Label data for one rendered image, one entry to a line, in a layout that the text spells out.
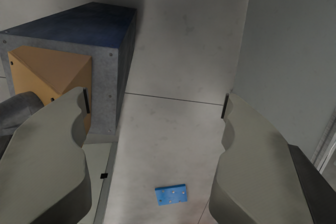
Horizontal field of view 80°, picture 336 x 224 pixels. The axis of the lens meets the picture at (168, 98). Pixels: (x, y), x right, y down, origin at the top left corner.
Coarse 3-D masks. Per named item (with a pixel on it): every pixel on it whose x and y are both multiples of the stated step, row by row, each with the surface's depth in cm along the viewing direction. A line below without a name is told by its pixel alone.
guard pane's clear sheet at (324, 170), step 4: (332, 148) 79; (328, 152) 81; (332, 152) 80; (328, 156) 81; (332, 156) 80; (324, 160) 83; (328, 160) 82; (332, 160) 80; (324, 164) 84; (328, 164) 82; (332, 164) 80; (320, 168) 86; (324, 168) 84; (328, 168) 82; (332, 168) 80; (320, 172) 86; (324, 172) 84; (328, 172) 82; (332, 172) 80; (324, 176) 84; (328, 176) 82; (332, 176) 80; (328, 180) 82; (332, 180) 80; (332, 184) 80
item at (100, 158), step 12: (84, 144) 195; (96, 144) 195; (108, 144) 195; (96, 156) 181; (108, 156) 181; (96, 168) 170; (108, 168) 169; (96, 180) 159; (108, 180) 158; (96, 192) 150; (108, 192) 153; (96, 204) 142; (84, 216) 135; (96, 216) 134
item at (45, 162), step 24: (72, 96) 10; (48, 120) 8; (72, 120) 8; (24, 144) 7; (48, 144) 7; (72, 144) 7; (0, 168) 6; (24, 168) 6; (48, 168) 6; (72, 168) 6; (0, 192) 6; (24, 192) 6; (48, 192) 6; (72, 192) 6; (0, 216) 5; (24, 216) 5; (48, 216) 5; (72, 216) 6
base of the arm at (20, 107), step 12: (12, 96) 42; (24, 96) 41; (36, 96) 42; (0, 108) 38; (12, 108) 39; (24, 108) 39; (36, 108) 40; (0, 120) 37; (12, 120) 38; (24, 120) 39; (0, 132) 36; (12, 132) 37
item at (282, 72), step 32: (256, 0) 129; (288, 0) 99; (320, 0) 81; (256, 32) 130; (288, 32) 100; (320, 32) 81; (256, 64) 132; (288, 64) 101; (320, 64) 82; (256, 96) 134; (288, 96) 102; (320, 96) 83; (288, 128) 103; (320, 128) 83
